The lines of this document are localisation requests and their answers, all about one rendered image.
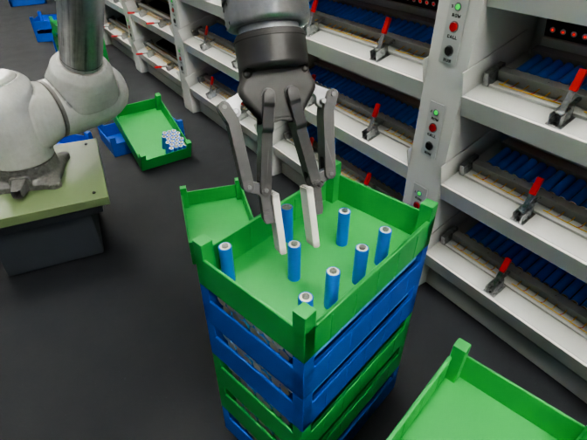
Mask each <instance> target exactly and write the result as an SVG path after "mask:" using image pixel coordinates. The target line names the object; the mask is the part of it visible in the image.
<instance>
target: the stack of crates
mask: <svg viewBox="0 0 587 440"><path fill-rule="evenodd" d="M470 348H471V344H469V343H468V342H466V341H464V340H462V339H461V338H458V339H457V341H456V342H455V343H454V345H453V347H452V351H451V353H450V356H448V357H447V358H446V360H445V361H444V363H443V364H442V365H441V367H440V368H439V370H438V371H437V372H436V374H435V375H434V376H433V377H432V378H431V380H430V381H429V382H428V384H427V385H426V386H425V388H424V389H423V391H422V392H421V394H420V395H419V396H418V398H417V399H416V401H415V402H414V403H413V404H412V405H411V407H410V408H409V409H408V411H407V412H406V413H405V415H404V416H403V418H402V419H401V420H400V422H399V423H398V424H397V426H396V427H395V429H394V430H393V431H392V432H391V433H390V435H389V436H388V438H387V439H386V440H587V425H586V426H584V425H582V424H581V423H580V422H578V421H576V420H575V419H573V418H571V417H570V416H567V415H566V414H564V413H563V412H562V411H560V410H558V409H556V408H554V407H553V406H551V405H549V404H548V403H546V402H545V401H543V400H541V399H540V398H538V397H536V396H535V395H532V394H531V393H529V392H528V391H527V390H525V389H523V388H521V387H519V386H518V385H516V384H514V383H513V382H511V381H510V380H508V379H506V378H505V377H503V376H501V375H499V374H497V373H496V372H494V371H493V370H492V369H490V368H488V367H486V366H484V365H483V364H481V363H479V362H478V361H476V360H475V359H473V358H472V357H470V356H468V353H469V351H470Z"/></svg>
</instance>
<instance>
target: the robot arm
mask: <svg viewBox="0 0 587 440"><path fill-rule="evenodd" d="M221 5H222V8H223V13H224V21H225V29H226V31H228V32H229V33H231V34H233V35H237V36H236V37H235V40H234V46H235V52H236V58H237V64H238V76H239V83H238V87H237V94H235V95H233V96H232V97H230V98H229V99H228V100H226V101H221V102H220V103H218V104H217V111H218V114H219V115H220V117H221V118H222V120H223V121H224V123H225V125H226V129H227V133H228V136H229V140H230V144H231V151H232V154H233V159H234V162H235V166H236V170H237V174H238V180H239V184H240V188H241V189H242V190H244V191H245V192H247V193H253V194H257V195H258V197H259V206H260V212H261V217H262V219H263V221H264V222H265V223H266V224H270V223H271V224H272V229H273V241H274V247H275V249H276V250H277V251H278V252H279V253H280V254H281V255H284V254H287V247H286V239H285V233H284V227H283V220H282V214H281V207H280V195H279V193H277V192H275V191H273V190H272V170H273V130H274V122H278V121H280V120H283V121H286V122H287V125H288V127H289V129H290V130H291V134H292V136H293V142H294V145H295V148H296V151H297V155H298V157H299V161H300V166H301V169H302V173H303V175H304V179H305V182H306V184H307V185H306V184H303V185H301V186H300V198H301V205H302V212H303V219H304V225H305V232H306V240H307V242H308V243H309V244H311V245H312V246H313V247H314V248H317V247H319V246H320V240H319V233H318V225H317V218H316V215H319V214H322V212H323V204H322V195H321V187H322V186H323V184H324V182H326V181H327V180H329V179H333V178H335V174H336V170H335V118H334V110H335V104H336V101H337V98H338V91H337V90H336V89H335V88H331V89H327V88H325V87H322V86H317V85H316V84H315V81H314V78H313V77H312V75H311V73H310V71H309V63H308V55H307V40H306V32H305V31H304V30H303V29H302V28H301V26H303V25H305V24H307V22H308V21H309V19H310V10H309V2H308V0H221ZM56 10H57V25H58V39H59V51H58V52H56V53H55V54H53V55H52V57H51V59H50V62H49V65H48V67H47V70H46V72H45V78H44V79H41V80H38V81H30V80H29V79H28V78H27V77H26V76H24V75H23V74H22V73H20V72H16V71H11V70H7V69H0V195H2V194H9V193H11V195H12V198H14V199H21V198H23V197H24V196H25V195H26V193H27V192H28V191H33V190H41V189H59V188H61V187H62V182H61V179H62V176H63V173H64V170H65V166H66V163H67V161H68V160H69V159H70V155H69V153H67V152H59V153H56V152H55V150H54V148H53V146H54V145H56V144H57V143H58V142H59V141H61V140H62V139H63V138H64V137H67V136H69V135H73V134H78V133H82V132H85V131H86V130H89V129H92V128H94V127H97V126H100V125H102V124H104V123H106V122H108V121H110V120H112V119H113V118H115V117H116V116H117V115H118V114H120V113H121V111H122V110H123V109H124V108H125V106H126V105H127V103H128V86H127V83H126V81H125V79H124V78H123V77H122V75H121V74H120V73H119V72H118V71H117V70H116V69H115V68H113V67H112V66H111V64H110V63H109V62H108V61H107V59H106V58H104V57H103V38H104V11H105V0H56ZM312 95H313V96H314V104H315V105H316V106H317V113H316V119H317V140H318V161H319V169H318V166H317V162H316V160H315V156H314V151H313V148H312V144H311V141H310V138H309V134H308V131H307V120H306V117H305V114H304V110H305V108H306V106H307V103H308V102H309V100H310V98H311V96H312ZM241 102H242V103H243V104H244V105H245V106H246V107H247V109H248V110H249V111H250V112H251V113H252V114H253V115H254V116H255V117H256V118H257V133H258V139H257V181H256V182H254V181H253V179H252V171H251V167H250V163H249V160H248V155H247V152H246V147H245V141H244V136H243V133H242V128H241V125H240V122H239V120H238V117H239V116H240V115H241V110H240V104H241Z"/></svg>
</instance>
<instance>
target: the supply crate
mask: <svg viewBox="0 0 587 440"><path fill-rule="evenodd" d="M341 167H342V163H341V162H339V161H337V160H335V170H336V174H335V178H333V179H329V180H327V181H326V182H324V184H323V186H322V187H321V195H322V204H323V212H322V214H319V215H316V218H317V225H318V233H319V240H320V246H319V247H317V248H314V247H313V246H312V245H311V244H309V243H308V242H307V240H306V232H305V225H304V219H303V212H302V205H301V198H300V191H297V192H295V193H294V194H292V195H290V196H289V197H287V198H286V199H284V200H283V201H281V202H280V207H281V205H283V204H285V203H289V204H291V205H293V240H297V241H299V242H300V243H301V255H300V280H299V281H296V282H292V281H290V280H289V279H288V269H287V254H284V255H281V254H280V253H279V252H278V251H277V250H276V249H275V247H274V241H273V229H272V224H271V223H270V224H266V223H265V222H264V221H263V219H262V217H261V214H259V215H257V216H256V217H254V218H253V219H251V220H250V221H248V222H246V223H244V224H242V225H241V226H239V227H238V228H237V229H235V230H233V231H231V232H229V233H228V234H226V235H224V236H223V237H221V238H220V239H218V240H217V241H215V242H213V243H212V239H211V238H209V237H207V236H206V235H204V234H202V235H200V236H199V237H196V238H194V239H193V240H192V243H193V248H194V253H195V259H196V264H197V273H198V277H199V283H200V284H201V285H203V286H204V287H205V288H207V289H208V290H209V291H211V292H212V293H213V294H215V295H216V296H217V297H219V298H220V299H221V300H223V301H224V303H226V304H227V305H228V306H230V307H231V308H232V309H234V310H235V311H236V312H238V313H239V314H240V315H242V316H243V317H244V318H246V319H247V320H248V321H250V322H251V323H252V324H253V325H254V326H255V327H257V328H258V329H259V330H261V331H262V332H263V333H265V334H266V335H267V336H269V337H270V338H271V339H272V340H274V341H275V342H277V343H278V344H279V345H280V346H282V347H283V348H285V349H286V351H287V352H289V353H290V354H292V355H293V356H294V357H295V358H297V359H298V360H299V361H301V362H302V363H303V364H305V363H306V362H307V361H308V360H309V359H310V358H311V357H312V356H313V355H314V354H315V353H317V352H318V351H319V350H320V349H321V348H322V347H323V346H324V345H325V344H326V343H327V342H328V341H329V340H330V339H331V338H332V337H333V336H334V335H335V334H336V333H337V332H338V331H339V330H340V329H341V328H342V327H344V326H345V325H346V324H347V323H348V322H349V321H350V320H351V319H352V318H353V317H354V316H355V315H356V314H357V313H358V312H359V311H360V310H361V309H362V308H363V307H364V306H365V305H366V304H367V303H369V302H370V301H371V300H372V299H373V298H374V297H375V296H376V295H377V294H378V293H379V292H380V291H381V290H382V289H383V288H384V287H385V286H386V285H387V284H388V283H389V282H390V281H391V280H392V279H393V278H395V277H396V276H397V275H398V273H400V272H401V271H402V270H403V269H404V268H405V266H407V265H408V264H409V263H410V262H411V261H412V259H414V258H415V257H416V256H417V255H418V254H419V253H420V252H421V251H422V250H423V249H424V248H425V247H426V246H427V245H428V244H429V242H430V238H431V234H432V228H433V224H434V220H435V216H436V212H437V208H438V205H439V203H437V202H435V201H433V200H431V199H428V198H426V199H425V200H424V201H423V202H422V203H421V204H420V208H419V209H417V208H415V207H413V206H410V205H409V204H407V203H403V202H401V201H399V200H397V199H395V198H393V197H391V196H387V195H385V194H383V193H381V192H379V191H377V190H374V189H372V188H370V187H367V186H365V185H363V184H361V183H359V182H356V181H353V180H351V179H349V178H348V177H345V176H343V175H341ZM340 208H348V209H350V211H351V212H350V221H349V239H348V244H347V245H346V246H343V247H341V246H339V245H337V244H336V233H337V222H338V210H339V209H340ZM382 226H388V227H390V228H391V229H392V232H391V238H390V248H389V253H388V256H387V257H386V258H385V259H384V260H383V261H382V262H380V263H379V264H378V265H375V263H374V260H375V254H376V243H377V237H378V231H379V228H380V227H382ZM224 242H227V243H230V244H231V246H232V254H233V262H234V270H235V278H236V280H235V281H234V280H233V279H232V278H230V277H228V276H227V275H226V274H224V273H223V272H221V264H220V258H219V252H218V246H219V245H220V244H221V243H224ZM358 244H366V245H368V246H369V255H368V262H367V268H366V275H365V277H363V278H362V279H361V280H360V281H359V282H358V283H357V284H356V285H354V284H353V283H352V273H353V265H354V257H355V249H356V245H358ZM331 266H334V267H337V268H338V269H339V270H340V271H341V275H340V284H339V295H338V300H337V301H336V302H335V303H334V304H333V305H332V306H331V307H330V308H329V309H326V308H325V307H324V294H325V279H326V270H327V269H328V268H329V267H331ZM301 292H311V293H312V294H313V296H314V307H311V306H310V305H309V304H307V303H306V302H302V303H301V304H300V305H298V296H299V294H300V293H301Z"/></svg>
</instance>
